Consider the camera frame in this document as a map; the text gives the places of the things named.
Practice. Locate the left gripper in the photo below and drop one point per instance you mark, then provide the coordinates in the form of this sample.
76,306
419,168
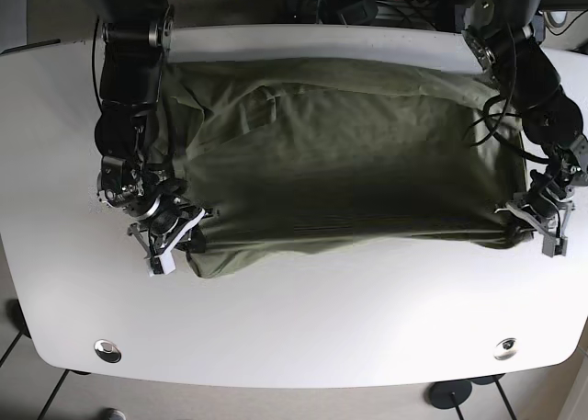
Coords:
548,203

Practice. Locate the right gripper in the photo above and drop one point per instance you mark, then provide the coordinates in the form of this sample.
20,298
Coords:
164,219

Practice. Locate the olive green T-shirt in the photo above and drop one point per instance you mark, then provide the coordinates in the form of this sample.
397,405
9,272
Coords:
308,155

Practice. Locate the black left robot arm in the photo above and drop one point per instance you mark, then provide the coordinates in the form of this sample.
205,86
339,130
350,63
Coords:
531,116

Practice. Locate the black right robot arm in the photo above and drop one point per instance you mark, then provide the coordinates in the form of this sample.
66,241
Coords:
137,37

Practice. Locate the left silver table grommet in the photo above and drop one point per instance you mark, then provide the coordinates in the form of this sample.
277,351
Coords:
107,351

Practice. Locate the silver table grommet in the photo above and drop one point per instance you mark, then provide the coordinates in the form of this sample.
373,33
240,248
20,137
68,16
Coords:
107,351
506,349

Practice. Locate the right silver table grommet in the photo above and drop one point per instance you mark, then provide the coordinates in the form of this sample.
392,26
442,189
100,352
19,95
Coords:
506,349

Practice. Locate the left grey shoe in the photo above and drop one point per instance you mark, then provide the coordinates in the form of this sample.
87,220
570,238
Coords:
112,414

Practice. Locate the black round stand base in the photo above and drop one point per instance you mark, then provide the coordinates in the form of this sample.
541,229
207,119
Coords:
449,394

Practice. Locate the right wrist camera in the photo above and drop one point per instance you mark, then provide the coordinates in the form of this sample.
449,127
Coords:
160,265

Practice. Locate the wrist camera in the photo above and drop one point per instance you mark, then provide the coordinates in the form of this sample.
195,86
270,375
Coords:
554,246
160,265

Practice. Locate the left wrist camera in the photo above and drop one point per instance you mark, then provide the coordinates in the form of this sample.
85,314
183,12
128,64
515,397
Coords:
554,246

